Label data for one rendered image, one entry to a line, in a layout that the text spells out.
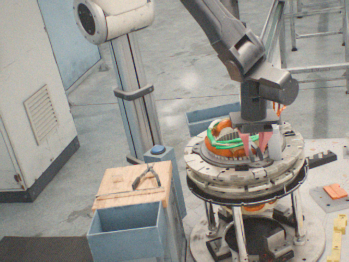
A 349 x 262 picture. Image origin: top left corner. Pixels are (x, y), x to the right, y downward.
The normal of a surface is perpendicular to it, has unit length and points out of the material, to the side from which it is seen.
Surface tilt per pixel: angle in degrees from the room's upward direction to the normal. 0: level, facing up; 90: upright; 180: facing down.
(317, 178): 0
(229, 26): 68
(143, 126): 90
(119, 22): 104
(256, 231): 0
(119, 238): 90
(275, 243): 90
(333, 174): 0
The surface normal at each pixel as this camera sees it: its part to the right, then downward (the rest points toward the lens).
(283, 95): 0.65, 0.29
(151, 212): -0.05, 0.44
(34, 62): 0.96, -0.05
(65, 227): -0.18, -0.89
